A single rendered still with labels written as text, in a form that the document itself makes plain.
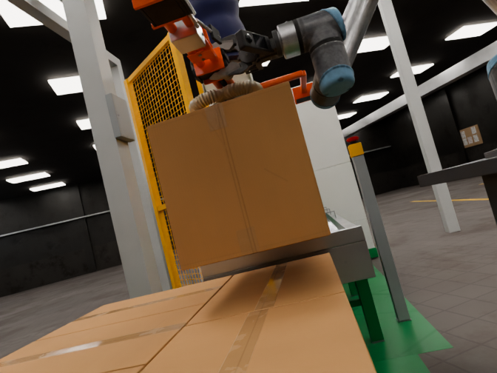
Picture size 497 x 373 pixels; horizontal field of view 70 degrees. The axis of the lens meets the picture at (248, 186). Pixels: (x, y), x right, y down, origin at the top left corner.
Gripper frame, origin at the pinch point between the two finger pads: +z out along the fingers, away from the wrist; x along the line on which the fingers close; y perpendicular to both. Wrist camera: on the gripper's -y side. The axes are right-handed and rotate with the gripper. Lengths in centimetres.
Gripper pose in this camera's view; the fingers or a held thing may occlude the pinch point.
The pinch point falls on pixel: (208, 63)
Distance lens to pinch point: 104.6
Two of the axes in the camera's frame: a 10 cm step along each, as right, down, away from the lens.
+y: 1.6, 0.3, 9.9
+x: -2.6, -9.6, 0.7
